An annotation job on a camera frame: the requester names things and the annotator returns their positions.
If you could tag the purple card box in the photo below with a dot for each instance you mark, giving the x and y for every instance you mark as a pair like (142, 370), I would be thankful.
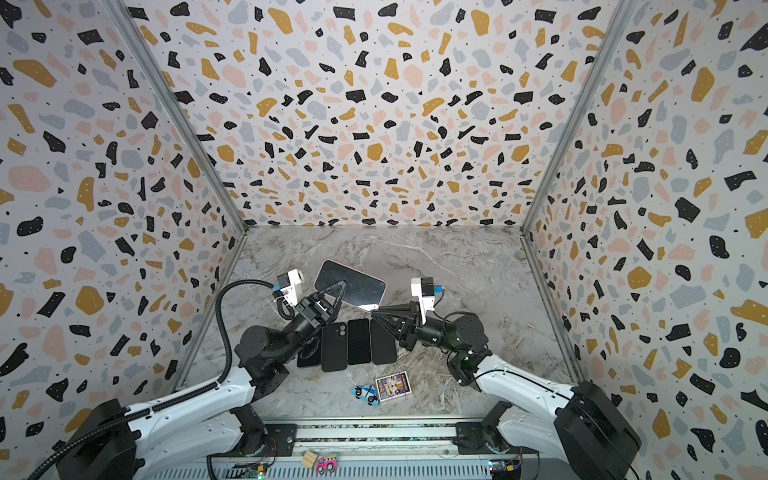
(393, 386)

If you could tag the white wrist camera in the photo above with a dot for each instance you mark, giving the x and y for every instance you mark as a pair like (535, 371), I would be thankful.
(289, 287)
(427, 294)

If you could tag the aluminium left corner post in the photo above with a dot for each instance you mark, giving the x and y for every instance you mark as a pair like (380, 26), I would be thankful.
(121, 18)

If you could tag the aluminium right corner post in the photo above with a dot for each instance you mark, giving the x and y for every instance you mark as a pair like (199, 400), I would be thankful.
(616, 26)

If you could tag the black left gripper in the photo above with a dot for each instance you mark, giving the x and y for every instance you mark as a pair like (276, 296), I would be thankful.
(316, 311)

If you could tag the pink toy car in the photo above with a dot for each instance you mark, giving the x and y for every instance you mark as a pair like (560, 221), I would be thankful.
(326, 465)

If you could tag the aluminium corner post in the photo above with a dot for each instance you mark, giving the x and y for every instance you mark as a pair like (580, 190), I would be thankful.
(616, 26)
(121, 18)

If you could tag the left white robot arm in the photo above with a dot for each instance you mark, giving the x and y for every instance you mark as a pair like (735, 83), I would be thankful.
(215, 416)

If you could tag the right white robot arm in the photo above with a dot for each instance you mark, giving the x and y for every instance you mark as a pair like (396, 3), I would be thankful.
(577, 424)

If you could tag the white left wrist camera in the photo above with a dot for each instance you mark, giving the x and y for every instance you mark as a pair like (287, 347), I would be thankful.
(289, 287)

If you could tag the blue toy car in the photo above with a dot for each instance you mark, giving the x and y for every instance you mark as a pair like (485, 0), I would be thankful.
(367, 393)

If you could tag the large black phone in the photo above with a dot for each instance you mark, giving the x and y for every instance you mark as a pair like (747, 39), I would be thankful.
(311, 353)

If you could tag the small wooden block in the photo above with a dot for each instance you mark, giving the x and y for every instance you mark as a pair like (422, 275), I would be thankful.
(309, 459)

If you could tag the black phone case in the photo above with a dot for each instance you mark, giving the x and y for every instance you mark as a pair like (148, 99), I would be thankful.
(334, 354)
(383, 345)

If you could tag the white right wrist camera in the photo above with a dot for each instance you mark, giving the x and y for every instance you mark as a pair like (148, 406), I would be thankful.
(427, 294)

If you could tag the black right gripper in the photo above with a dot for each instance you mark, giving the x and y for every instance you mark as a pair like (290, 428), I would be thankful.
(406, 321)

